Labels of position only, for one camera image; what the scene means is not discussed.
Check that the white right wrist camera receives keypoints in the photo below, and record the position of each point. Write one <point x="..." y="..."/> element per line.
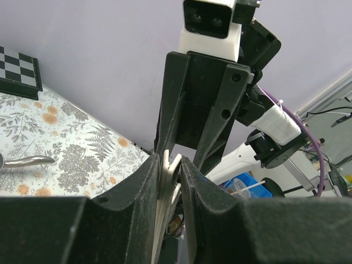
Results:
<point x="209" y="29"/>

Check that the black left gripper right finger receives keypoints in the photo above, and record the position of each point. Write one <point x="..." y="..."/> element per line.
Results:
<point x="222" y="229"/>

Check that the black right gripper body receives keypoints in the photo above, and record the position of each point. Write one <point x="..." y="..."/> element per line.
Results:
<point x="203" y="81"/>

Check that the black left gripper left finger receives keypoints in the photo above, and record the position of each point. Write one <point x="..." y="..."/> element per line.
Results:
<point x="114" y="227"/>

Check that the black folding chessboard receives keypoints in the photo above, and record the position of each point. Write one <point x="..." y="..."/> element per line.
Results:
<point x="20" y="74"/>

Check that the silver metal scoop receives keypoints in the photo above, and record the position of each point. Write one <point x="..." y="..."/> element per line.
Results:
<point x="25" y="162"/>

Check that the blue plastic parts bin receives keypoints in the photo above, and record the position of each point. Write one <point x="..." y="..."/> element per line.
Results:
<point x="245" y="186"/>

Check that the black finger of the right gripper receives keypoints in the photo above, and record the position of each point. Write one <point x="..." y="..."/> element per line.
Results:
<point x="173" y="92"/>
<point x="221" y="117"/>

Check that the white bag sealing clip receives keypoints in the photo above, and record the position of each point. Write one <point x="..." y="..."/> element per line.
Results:
<point x="166" y="200"/>

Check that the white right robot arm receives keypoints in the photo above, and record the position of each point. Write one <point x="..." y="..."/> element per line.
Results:
<point x="263" y="135"/>

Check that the floral tablecloth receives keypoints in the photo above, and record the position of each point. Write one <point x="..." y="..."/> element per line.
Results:
<point x="89" y="158"/>

